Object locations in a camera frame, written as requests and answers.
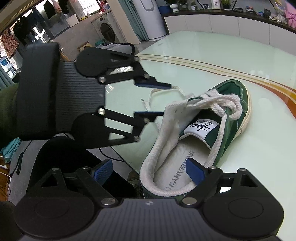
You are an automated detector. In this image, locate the green canvas sneaker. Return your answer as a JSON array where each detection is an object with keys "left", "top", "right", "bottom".
[{"left": 139, "top": 79, "right": 251, "bottom": 199}]

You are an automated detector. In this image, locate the white shoelace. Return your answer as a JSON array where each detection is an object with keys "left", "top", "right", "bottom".
[{"left": 141, "top": 86, "right": 242, "bottom": 121}]

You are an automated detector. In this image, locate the washing machine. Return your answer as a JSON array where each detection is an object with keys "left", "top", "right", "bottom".
[{"left": 91, "top": 11, "right": 127, "bottom": 44}]

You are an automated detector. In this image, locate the teal curtain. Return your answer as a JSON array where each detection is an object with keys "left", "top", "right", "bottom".
[{"left": 119, "top": 0, "right": 149, "bottom": 42}]

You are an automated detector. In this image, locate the white standing air conditioner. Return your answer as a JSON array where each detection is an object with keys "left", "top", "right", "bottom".
[{"left": 132, "top": 0, "right": 167, "bottom": 41}]

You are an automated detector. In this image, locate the potted plant in white pot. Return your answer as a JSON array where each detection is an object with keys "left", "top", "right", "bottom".
[{"left": 165, "top": 0, "right": 179, "bottom": 13}]

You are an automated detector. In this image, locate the white framed photo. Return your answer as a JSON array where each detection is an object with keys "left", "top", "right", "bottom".
[{"left": 212, "top": 0, "right": 221, "bottom": 10}]

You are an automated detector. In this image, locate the small green plant black pot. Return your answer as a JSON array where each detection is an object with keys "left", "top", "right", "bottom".
[{"left": 221, "top": 0, "right": 231, "bottom": 10}]

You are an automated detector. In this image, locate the white TV cabinet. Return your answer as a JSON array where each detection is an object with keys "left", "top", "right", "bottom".
[{"left": 162, "top": 9, "right": 295, "bottom": 55}]

